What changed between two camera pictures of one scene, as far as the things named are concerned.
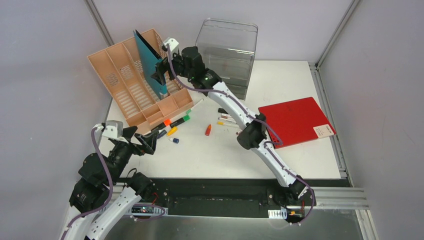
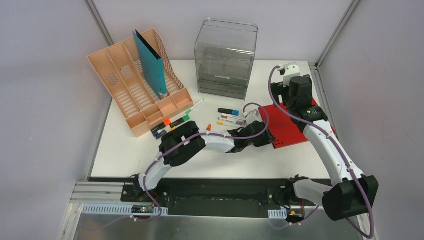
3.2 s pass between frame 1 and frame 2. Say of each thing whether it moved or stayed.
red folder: stayed
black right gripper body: moved
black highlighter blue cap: stayed
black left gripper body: moved
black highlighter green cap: stayed
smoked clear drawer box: stayed
